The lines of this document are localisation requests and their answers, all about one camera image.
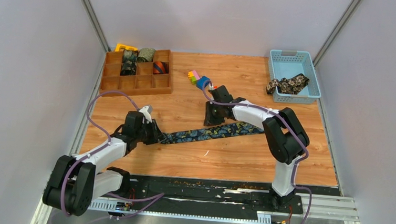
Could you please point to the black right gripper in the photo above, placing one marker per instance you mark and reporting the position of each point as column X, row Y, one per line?
column 209, row 120

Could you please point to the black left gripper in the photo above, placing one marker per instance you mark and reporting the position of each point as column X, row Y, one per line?
column 156, row 132

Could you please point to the blue patterned necktie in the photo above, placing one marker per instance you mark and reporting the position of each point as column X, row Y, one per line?
column 214, row 132

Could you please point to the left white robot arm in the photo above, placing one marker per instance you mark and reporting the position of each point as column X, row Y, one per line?
column 76, row 181

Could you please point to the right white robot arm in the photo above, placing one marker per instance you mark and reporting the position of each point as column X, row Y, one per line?
column 286, row 138

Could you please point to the blue toy block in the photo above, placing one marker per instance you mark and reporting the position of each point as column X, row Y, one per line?
column 202, row 82

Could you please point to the green toy block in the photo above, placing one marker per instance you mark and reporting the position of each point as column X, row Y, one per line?
column 193, row 80

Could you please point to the pink toy block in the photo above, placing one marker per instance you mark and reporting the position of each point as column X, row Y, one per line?
column 195, row 74

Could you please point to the yellow toy block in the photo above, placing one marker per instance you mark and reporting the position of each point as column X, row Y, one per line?
column 190, row 75

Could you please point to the wooden compartment tray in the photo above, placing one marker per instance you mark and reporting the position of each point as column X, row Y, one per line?
column 147, row 78

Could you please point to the rolled orange striped tie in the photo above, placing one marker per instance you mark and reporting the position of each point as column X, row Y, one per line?
column 160, row 67

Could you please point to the rolled camouflage tie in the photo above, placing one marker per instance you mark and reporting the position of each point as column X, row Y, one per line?
column 128, row 69

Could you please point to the rolled olive tie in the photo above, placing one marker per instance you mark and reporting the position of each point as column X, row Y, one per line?
column 145, row 55

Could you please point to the rolled dark green tie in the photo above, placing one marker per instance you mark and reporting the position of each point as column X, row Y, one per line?
column 130, row 55

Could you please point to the brown floral necktie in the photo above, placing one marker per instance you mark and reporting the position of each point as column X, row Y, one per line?
column 291, row 86

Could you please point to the light blue plastic basket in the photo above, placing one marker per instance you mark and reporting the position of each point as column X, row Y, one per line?
column 295, row 70

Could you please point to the yellow plastic object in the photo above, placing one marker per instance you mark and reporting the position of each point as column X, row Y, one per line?
column 121, row 47

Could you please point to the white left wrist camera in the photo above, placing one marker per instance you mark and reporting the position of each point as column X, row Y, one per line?
column 146, row 111

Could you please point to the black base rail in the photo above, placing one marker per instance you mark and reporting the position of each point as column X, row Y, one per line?
column 208, row 198

